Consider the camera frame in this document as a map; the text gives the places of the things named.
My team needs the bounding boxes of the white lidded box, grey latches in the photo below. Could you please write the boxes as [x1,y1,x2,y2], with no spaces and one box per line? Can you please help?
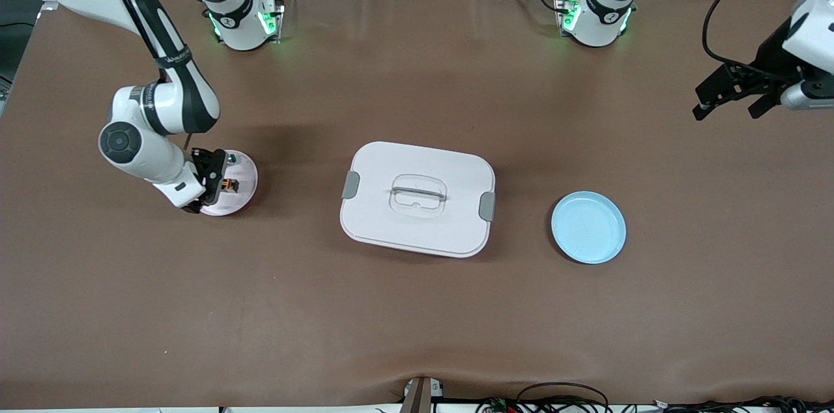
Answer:
[339,141,496,259]

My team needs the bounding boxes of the black cable bundle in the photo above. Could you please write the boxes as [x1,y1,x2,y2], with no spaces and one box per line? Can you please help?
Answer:
[652,395,834,413]

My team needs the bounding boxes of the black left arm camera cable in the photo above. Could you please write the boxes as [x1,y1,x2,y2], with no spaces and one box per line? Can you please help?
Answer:
[702,0,799,76]

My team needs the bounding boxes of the black arched cable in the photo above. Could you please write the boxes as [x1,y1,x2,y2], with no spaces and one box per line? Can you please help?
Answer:
[517,382,611,413]

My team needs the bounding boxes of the pink round plate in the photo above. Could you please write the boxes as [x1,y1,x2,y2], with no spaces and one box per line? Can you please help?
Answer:
[195,150,259,217]

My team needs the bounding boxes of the coloured wire bundle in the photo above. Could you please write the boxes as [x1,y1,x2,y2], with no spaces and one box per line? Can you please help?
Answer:
[476,397,522,413]

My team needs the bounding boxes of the brown table mat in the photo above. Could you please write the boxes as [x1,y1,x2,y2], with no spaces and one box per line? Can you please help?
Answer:
[0,0,834,410]

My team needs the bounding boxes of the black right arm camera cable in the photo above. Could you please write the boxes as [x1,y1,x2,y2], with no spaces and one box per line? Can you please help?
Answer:
[96,0,162,63]

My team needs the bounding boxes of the blue round plate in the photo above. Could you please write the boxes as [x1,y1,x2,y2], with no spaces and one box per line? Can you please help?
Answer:
[551,190,627,264]

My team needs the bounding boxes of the camera mount post with bracket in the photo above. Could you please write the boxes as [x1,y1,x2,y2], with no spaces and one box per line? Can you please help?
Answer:
[399,376,445,413]

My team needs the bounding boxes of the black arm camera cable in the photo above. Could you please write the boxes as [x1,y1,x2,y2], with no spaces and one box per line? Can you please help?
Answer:
[702,0,799,76]
[96,0,162,63]

